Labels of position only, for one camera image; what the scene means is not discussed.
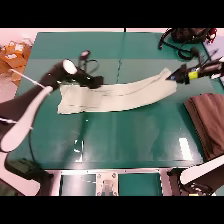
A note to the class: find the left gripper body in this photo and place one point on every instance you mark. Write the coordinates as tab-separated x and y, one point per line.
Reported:
91	81

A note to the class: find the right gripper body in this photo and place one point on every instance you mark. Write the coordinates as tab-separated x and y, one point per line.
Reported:
181	75

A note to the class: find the white garment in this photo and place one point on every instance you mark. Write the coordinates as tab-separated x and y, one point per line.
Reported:
116	96

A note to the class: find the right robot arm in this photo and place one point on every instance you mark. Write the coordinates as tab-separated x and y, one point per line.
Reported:
200	176

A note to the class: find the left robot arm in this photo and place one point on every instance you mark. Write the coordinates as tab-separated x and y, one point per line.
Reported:
25	116

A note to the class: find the black bag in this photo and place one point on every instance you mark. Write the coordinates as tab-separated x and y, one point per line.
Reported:
186	36

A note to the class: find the brown garment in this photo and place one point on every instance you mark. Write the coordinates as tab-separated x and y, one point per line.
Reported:
208	123

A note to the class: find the brown cardboard box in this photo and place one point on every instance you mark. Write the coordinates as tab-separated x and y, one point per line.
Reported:
13	58

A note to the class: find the silver frame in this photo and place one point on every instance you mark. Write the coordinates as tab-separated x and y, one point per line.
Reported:
106	183

